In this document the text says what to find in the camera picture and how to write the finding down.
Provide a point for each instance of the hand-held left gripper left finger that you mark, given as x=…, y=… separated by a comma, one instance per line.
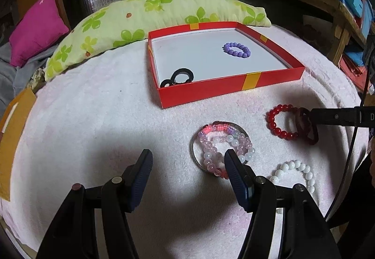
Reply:
x=140, y=185

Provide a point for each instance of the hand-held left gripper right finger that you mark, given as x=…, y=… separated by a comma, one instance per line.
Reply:
x=238, y=185

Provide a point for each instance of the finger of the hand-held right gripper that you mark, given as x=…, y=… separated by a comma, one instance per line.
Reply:
x=337, y=116

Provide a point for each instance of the silver metal bangle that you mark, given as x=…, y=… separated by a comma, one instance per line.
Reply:
x=194, y=150

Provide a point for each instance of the red cardboard box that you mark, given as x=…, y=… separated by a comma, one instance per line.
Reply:
x=205, y=91

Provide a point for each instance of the pale pink blanket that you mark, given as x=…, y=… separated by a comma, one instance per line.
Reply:
x=88, y=130

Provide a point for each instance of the orange cardboard piece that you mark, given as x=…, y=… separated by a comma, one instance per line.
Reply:
x=14, y=144

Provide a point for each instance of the grey cloth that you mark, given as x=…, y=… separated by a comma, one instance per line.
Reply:
x=11, y=80

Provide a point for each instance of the green leaf print pillow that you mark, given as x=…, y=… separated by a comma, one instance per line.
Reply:
x=131, y=18

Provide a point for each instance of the magenta cushion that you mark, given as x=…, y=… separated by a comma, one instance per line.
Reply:
x=38, y=30

